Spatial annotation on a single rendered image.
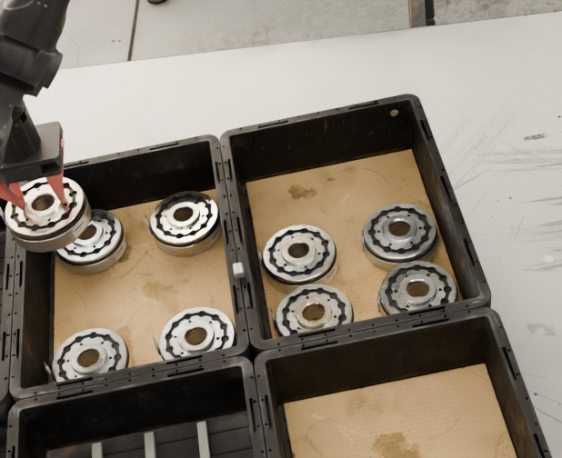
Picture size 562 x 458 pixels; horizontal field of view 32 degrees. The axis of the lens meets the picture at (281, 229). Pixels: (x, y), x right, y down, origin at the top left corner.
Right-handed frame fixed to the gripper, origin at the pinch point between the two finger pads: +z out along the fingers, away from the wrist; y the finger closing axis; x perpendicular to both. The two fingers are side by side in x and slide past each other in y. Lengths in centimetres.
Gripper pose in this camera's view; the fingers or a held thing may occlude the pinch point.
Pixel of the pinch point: (41, 198)
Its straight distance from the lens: 125.9
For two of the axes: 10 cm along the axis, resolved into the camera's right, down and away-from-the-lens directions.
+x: -1.3, -7.3, 6.7
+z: 1.4, 6.5, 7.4
